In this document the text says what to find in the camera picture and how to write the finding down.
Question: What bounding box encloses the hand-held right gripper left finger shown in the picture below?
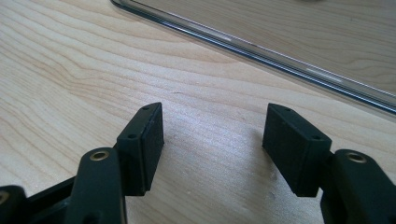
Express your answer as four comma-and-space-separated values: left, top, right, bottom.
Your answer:
113, 102, 165, 198

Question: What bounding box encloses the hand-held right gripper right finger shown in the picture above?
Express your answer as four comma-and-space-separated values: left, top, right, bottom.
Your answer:
262, 103, 333, 198

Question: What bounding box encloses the brown tray with grey rim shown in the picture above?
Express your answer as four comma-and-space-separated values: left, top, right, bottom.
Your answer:
110, 0, 396, 116

